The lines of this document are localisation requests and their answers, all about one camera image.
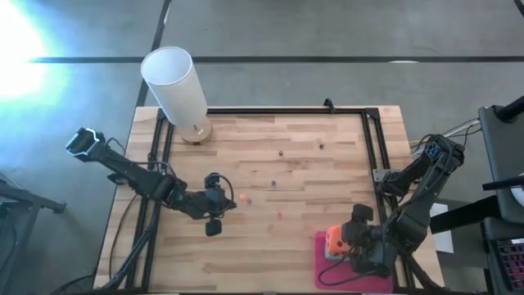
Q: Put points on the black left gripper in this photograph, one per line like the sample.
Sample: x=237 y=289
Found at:
x=204 y=202

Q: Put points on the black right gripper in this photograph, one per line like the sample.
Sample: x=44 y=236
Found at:
x=370 y=250

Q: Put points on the large orange foam die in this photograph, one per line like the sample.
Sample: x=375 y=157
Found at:
x=331 y=233

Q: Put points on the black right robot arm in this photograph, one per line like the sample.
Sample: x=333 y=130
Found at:
x=413 y=221

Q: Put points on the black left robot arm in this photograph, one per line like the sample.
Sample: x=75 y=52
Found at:
x=139 y=180

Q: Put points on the grey metal mounting plate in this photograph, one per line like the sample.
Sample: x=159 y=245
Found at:
x=378 y=175

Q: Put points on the white paper sheet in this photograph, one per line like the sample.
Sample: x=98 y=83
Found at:
x=444 y=241

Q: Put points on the black furniture leg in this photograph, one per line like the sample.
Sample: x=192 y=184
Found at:
x=462 y=215

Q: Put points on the white shade wooden table lamp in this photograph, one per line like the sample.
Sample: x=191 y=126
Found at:
x=176 y=86

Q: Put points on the black keyboard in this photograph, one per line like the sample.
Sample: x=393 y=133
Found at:
x=511 y=262

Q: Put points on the dark grey side table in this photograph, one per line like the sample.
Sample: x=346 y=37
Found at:
x=499 y=155

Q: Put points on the black stand leg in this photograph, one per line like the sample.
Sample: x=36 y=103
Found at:
x=28 y=196

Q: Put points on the black frame clamp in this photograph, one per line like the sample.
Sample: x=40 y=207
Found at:
x=328 y=104

